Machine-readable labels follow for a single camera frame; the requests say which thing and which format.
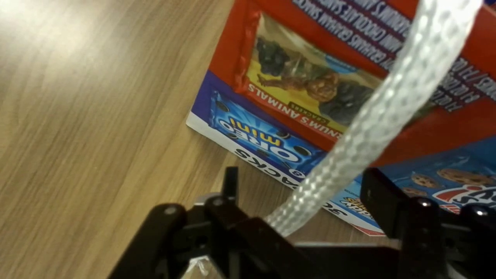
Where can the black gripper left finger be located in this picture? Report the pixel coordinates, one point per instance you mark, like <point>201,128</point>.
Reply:
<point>230,184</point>

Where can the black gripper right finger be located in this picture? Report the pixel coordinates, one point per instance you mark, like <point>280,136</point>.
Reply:
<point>384,201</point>

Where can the blue snack cardboard box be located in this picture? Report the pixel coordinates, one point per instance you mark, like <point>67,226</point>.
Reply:
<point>317,92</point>

